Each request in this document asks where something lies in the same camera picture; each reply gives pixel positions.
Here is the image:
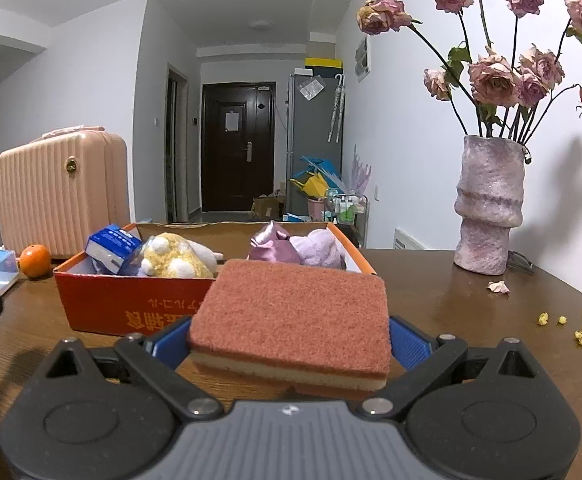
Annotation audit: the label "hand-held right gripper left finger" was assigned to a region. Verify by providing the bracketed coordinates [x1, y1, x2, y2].
[43, 316, 224, 420]

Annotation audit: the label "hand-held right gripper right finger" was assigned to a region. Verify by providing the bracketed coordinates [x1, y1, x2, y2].
[356, 316, 542, 421]

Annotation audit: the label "orange cardboard box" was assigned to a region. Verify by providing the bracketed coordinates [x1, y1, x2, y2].
[53, 221, 376, 337]

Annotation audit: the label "white and yellow plush alpaca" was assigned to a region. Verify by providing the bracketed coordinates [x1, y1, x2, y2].
[138, 232, 225, 279]

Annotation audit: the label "blue tissue pack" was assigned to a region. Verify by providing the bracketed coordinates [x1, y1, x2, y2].
[85, 225, 142, 276]

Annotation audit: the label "red scouring sponge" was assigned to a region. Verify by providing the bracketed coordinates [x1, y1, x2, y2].
[187, 258, 392, 393]

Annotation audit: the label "lavender knitted plush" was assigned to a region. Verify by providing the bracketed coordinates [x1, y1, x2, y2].
[290, 230, 348, 269]

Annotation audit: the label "pink satin cloth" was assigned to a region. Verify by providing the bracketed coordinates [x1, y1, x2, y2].
[247, 221, 302, 264]

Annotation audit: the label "orange fruit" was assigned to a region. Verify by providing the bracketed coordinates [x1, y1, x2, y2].
[19, 244, 52, 279]

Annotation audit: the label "white flat board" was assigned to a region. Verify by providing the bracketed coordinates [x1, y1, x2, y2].
[393, 228, 426, 251]

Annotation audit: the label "pink ribbed suitcase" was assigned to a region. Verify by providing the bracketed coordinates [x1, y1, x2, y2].
[0, 125, 130, 261]

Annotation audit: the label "black cloth covered chair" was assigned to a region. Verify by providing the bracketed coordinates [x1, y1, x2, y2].
[337, 224, 366, 249]

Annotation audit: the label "scattered yellow petal bits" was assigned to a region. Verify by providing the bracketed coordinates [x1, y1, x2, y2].
[537, 306, 582, 350]

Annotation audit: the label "black eyeglasses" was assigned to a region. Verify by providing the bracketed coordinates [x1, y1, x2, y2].
[507, 251, 536, 275]

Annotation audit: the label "white cart with bottles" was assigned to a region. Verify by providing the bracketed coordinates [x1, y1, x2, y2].
[327, 194, 369, 248]

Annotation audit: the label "pink fuzzy vase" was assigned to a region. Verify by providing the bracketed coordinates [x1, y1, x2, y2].
[453, 135, 526, 276]

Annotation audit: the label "brown cardboard box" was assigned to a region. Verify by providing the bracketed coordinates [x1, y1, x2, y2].
[251, 196, 286, 222]

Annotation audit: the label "dark wooden entrance door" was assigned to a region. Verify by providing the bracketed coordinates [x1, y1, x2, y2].
[201, 82, 276, 213]

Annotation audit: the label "grey refrigerator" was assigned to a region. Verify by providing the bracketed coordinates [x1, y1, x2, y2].
[287, 71, 344, 216]

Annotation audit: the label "white folded umbrella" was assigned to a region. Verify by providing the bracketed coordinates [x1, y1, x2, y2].
[328, 73, 346, 143]

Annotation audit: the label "clear plastic bag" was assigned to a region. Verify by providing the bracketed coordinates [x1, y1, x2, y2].
[298, 77, 326, 100]

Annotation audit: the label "bunch of dried pink roses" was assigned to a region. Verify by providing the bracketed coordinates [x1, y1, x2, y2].
[356, 0, 582, 141]

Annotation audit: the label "yellow and black box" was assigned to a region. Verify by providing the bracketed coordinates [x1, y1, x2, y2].
[305, 57, 344, 77]

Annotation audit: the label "purple wall decoration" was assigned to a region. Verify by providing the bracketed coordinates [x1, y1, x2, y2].
[351, 144, 372, 196]

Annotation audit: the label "dark interior door frame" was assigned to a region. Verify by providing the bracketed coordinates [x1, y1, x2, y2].
[166, 62, 190, 223]

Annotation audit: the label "blue plastic frame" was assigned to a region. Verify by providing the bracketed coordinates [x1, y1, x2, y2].
[298, 156, 344, 188]

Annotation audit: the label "wall poster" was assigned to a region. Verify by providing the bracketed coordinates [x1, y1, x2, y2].
[355, 36, 372, 83]

